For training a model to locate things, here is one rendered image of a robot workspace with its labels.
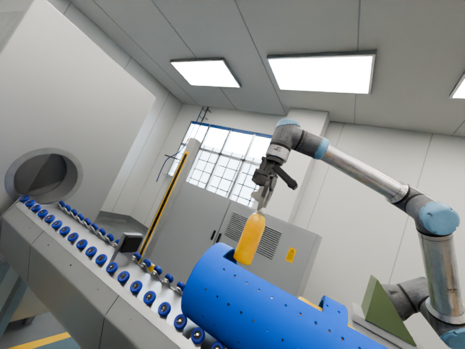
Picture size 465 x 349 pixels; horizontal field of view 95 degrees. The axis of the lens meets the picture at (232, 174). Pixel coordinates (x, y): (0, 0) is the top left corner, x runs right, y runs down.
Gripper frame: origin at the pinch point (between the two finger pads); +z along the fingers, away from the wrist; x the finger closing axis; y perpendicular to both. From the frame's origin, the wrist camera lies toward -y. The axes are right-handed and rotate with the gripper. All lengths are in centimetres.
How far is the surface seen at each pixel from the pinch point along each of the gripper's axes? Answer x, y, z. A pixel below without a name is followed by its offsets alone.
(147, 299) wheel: 10, 25, 46
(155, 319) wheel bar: 10, 19, 49
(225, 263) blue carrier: 8.2, 2.8, 22.0
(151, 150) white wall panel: -314, 401, -51
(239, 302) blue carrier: 12.4, -6.8, 29.0
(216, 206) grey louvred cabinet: -173, 104, 11
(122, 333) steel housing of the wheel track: 12, 27, 58
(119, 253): 3, 53, 42
